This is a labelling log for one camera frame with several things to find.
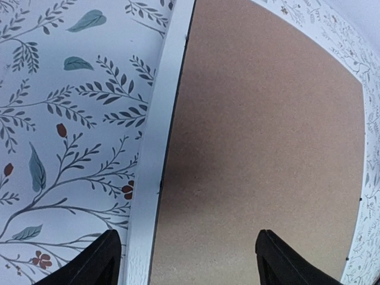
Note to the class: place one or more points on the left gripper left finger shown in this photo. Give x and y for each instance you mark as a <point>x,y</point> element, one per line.
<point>99,264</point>

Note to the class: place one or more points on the white picture frame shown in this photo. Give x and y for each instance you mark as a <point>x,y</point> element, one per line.
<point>344,43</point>

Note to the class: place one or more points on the floral patterned table mat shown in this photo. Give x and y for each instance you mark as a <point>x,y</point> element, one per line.
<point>76,85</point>

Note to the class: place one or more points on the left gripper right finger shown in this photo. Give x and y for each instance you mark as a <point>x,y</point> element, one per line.
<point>278,263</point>

